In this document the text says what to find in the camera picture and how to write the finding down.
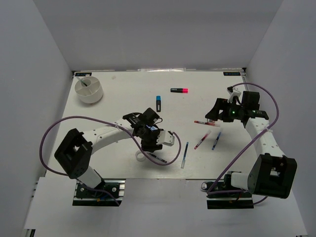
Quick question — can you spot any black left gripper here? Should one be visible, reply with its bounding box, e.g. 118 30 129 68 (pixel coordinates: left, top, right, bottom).
140 126 164 153

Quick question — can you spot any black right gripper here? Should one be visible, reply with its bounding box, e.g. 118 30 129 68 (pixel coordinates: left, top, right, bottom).
205 98 245 122

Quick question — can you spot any red gel pen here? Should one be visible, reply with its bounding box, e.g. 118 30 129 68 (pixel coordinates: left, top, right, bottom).
194 120 221 127

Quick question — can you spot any purple gel pen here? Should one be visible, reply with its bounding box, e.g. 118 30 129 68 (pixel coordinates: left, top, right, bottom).
148 153 167 163

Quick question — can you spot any light blue gel pen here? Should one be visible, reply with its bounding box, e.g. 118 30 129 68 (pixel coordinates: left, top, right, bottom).
181 142 189 169

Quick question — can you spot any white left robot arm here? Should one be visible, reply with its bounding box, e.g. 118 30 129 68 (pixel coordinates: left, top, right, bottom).
54 108 162 197

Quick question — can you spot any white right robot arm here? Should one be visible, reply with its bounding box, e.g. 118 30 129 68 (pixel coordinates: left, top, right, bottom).
205 98 297 198

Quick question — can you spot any dark blue gel pen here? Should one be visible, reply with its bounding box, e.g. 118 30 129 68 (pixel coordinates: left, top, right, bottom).
212 128 223 151

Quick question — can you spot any magenta gel pen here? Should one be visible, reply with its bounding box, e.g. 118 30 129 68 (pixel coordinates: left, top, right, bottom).
194 130 211 150

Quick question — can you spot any clear tape roll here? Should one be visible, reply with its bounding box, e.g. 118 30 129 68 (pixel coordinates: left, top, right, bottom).
135 151 146 162

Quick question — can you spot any blue cap black highlighter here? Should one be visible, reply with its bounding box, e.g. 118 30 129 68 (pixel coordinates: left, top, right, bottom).
156 96 161 112

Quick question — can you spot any pink cap black highlighter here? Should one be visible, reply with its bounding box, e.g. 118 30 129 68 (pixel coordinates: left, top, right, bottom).
170 88 188 94

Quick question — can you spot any right black logo sticker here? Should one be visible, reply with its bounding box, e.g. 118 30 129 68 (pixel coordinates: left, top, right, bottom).
223 72 241 76

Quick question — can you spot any white round divided organizer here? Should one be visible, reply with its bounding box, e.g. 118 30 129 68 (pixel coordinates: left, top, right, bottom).
75 76 103 104

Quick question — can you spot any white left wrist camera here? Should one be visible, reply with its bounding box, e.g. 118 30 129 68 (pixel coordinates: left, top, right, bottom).
157 130 175 147

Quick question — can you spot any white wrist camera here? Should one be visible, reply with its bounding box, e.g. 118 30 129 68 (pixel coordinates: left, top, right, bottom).
157 130 175 147
227 86 241 103

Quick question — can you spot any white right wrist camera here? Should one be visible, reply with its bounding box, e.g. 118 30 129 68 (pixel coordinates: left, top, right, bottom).
227 86 241 103

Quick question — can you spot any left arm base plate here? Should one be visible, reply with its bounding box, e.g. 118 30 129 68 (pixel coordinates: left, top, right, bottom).
72 180 125 207

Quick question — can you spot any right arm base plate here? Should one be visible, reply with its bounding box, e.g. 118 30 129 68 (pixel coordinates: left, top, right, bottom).
201 181 254 210

